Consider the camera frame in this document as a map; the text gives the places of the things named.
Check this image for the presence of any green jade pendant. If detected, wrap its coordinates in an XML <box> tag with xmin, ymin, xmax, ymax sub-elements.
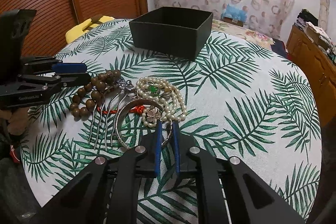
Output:
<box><xmin>147</xmin><ymin>85</ymin><xmax>161</xmax><ymax>97</ymax></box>

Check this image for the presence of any silver flower brooch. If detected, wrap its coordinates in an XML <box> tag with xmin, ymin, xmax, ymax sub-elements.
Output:
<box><xmin>142</xmin><ymin>106</ymin><xmax>162</xmax><ymax>123</ymax></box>

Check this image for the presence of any brown wooden bead bracelet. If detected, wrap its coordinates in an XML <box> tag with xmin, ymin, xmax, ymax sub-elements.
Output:
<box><xmin>69</xmin><ymin>69</ymin><xmax>122</xmax><ymax>118</ymax></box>

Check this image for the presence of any silver bangle bracelet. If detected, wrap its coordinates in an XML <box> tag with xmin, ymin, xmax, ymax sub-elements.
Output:
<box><xmin>115</xmin><ymin>98</ymin><xmax>174</xmax><ymax>150</ymax></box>

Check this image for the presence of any black open jewelry box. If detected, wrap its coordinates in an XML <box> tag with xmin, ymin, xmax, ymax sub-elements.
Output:
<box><xmin>129</xmin><ymin>7</ymin><xmax>213</xmax><ymax>61</ymax></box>

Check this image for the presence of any palm leaf print tablecloth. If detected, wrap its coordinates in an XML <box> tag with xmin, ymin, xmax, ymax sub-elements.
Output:
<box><xmin>21</xmin><ymin>19</ymin><xmax>321</xmax><ymax>220</ymax></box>

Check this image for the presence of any blue bag on box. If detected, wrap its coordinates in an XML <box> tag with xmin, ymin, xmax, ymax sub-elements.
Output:
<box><xmin>220</xmin><ymin>5</ymin><xmax>247</xmax><ymax>27</ymax></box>

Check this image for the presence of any purple jeweled hair comb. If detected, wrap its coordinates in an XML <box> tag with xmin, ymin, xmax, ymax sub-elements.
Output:
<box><xmin>88</xmin><ymin>77</ymin><xmax>135</xmax><ymax>149</ymax></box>

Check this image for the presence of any folded dark clothes pile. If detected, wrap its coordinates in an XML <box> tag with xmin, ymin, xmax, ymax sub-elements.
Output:
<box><xmin>297</xmin><ymin>9</ymin><xmax>318</xmax><ymax>26</ymax></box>

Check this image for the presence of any wooden sideboard cabinet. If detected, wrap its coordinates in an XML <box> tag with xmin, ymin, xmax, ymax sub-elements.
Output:
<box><xmin>286</xmin><ymin>26</ymin><xmax>335</xmax><ymax>127</ymax></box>

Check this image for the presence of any white pearl necklace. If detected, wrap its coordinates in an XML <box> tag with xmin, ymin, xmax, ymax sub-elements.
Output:
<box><xmin>135</xmin><ymin>76</ymin><xmax>188</xmax><ymax>128</ymax></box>

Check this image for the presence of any red knotted cord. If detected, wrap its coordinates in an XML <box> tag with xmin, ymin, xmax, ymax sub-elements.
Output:
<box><xmin>97</xmin><ymin>105</ymin><xmax>146</xmax><ymax>115</ymax></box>

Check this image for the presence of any yellow plush toy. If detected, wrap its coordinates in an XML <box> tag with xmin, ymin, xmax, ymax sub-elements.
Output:
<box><xmin>66</xmin><ymin>14</ymin><xmax>114</xmax><ymax>44</ymax></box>

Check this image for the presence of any floral bed cover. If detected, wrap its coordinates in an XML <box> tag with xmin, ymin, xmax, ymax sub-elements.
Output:
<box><xmin>212</xmin><ymin>19</ymin><xmax>288</xmax><ymax>59</ymax></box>

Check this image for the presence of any beige tied window curtain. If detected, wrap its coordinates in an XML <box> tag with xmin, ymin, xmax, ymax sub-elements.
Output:
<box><xmin>318</xmin><ymin>0</ymin><xmax>330</xmax><ymax>31</ymax></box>

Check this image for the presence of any stack of papers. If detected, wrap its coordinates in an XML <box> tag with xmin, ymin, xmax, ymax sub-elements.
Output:
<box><xmin>305</xmin><ymin>20</ymin><xmax>334</xmax><ymax>47</ymax></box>

